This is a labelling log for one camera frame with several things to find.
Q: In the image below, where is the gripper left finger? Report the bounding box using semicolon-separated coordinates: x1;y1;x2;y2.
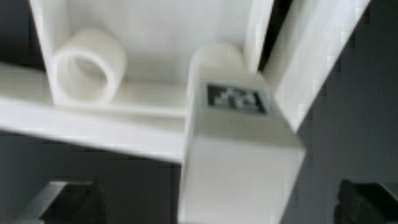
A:
11;181;107;224

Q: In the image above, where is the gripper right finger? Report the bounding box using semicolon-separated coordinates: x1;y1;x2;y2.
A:
335;179;398;224

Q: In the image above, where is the white chair leg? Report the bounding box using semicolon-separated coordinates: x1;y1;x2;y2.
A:
178;43;306;224

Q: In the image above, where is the white chair seat part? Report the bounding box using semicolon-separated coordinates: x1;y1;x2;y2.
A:
0;0;372;162

